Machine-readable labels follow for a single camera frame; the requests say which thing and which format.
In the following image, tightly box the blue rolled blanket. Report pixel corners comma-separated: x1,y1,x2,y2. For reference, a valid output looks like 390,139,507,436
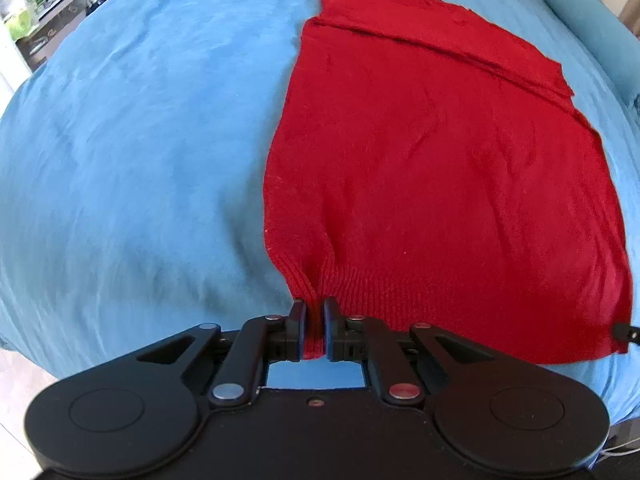
544,0,639,120

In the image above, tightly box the white shelf unit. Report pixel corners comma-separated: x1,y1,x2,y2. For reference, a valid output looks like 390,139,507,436
0,0,124,74

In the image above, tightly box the red knit sweater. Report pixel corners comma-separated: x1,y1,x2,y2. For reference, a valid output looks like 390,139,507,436
264,0,633,364

